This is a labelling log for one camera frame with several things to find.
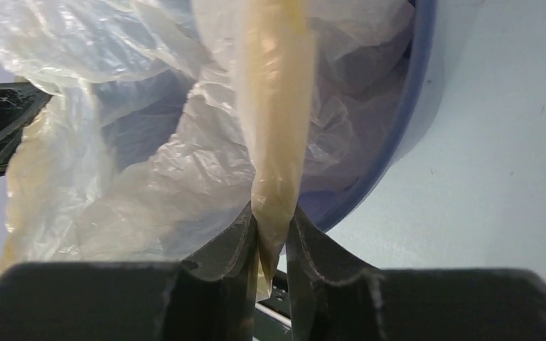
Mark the translucent cream plastic trash bag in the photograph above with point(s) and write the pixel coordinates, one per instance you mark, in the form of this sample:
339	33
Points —
166	118

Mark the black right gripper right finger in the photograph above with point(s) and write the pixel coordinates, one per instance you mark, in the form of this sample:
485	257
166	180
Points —
334	295

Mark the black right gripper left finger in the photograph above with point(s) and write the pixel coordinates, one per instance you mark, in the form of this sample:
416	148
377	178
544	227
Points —
209	295

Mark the blue plastic trash bin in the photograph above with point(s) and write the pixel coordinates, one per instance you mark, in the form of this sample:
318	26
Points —
410	120

